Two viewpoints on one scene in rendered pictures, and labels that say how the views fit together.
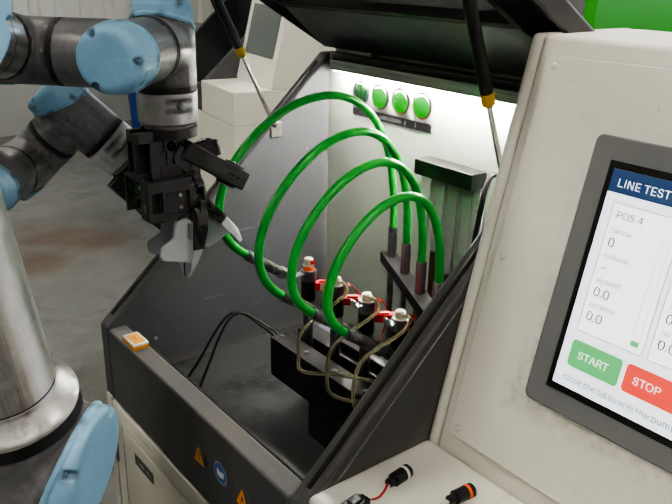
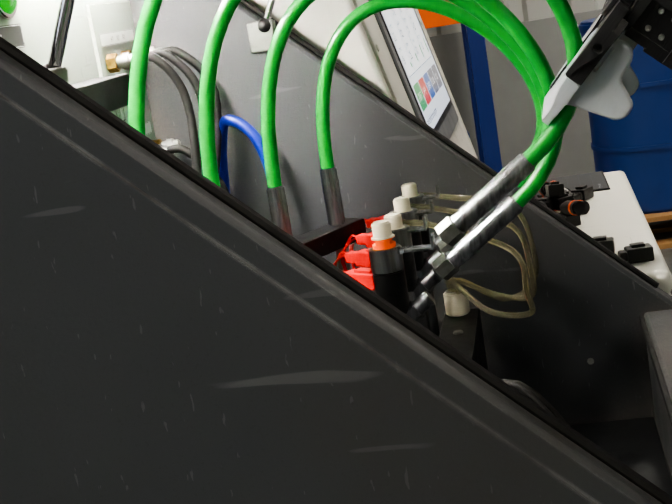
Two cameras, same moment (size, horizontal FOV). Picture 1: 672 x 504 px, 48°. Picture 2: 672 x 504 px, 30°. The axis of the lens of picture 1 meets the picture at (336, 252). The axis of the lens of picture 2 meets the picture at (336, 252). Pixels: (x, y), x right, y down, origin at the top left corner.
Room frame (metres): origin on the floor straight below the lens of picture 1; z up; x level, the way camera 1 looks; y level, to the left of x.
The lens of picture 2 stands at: (1.94, 0.80, 1.33)
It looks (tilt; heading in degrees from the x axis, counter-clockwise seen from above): 11 degrees down; 229
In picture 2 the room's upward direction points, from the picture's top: 9 degrees counter-clockwise
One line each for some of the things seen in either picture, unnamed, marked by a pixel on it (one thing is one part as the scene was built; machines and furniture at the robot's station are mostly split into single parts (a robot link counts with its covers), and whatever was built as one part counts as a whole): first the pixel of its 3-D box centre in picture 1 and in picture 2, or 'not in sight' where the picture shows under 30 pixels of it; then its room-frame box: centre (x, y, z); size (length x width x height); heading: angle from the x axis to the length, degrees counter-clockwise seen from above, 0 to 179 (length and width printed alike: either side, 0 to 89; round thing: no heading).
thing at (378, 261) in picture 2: (303, 324); (415, 364); (1.23, 0.06, 1.01); 0.05 x 0.03 x 0.21; 129
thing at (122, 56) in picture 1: (114, 54); not in sight; (0.85, 0.25, 1.53); 0.11 x 0.11 x 0.08; 81
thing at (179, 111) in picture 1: (169, 109); not in sight; (0.95, 0.21, 1.45); 0.08 x 0.08 x 0.05
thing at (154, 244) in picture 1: (168, 244); not in sight; (0.96, 0.23, 1.27); 0.06 x 0.03 x 0.09; 129
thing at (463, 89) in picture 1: (426, 81); not in sight; (1.40, -0.16, 1.43); 0.54 x 0.03 x 0.02; 39
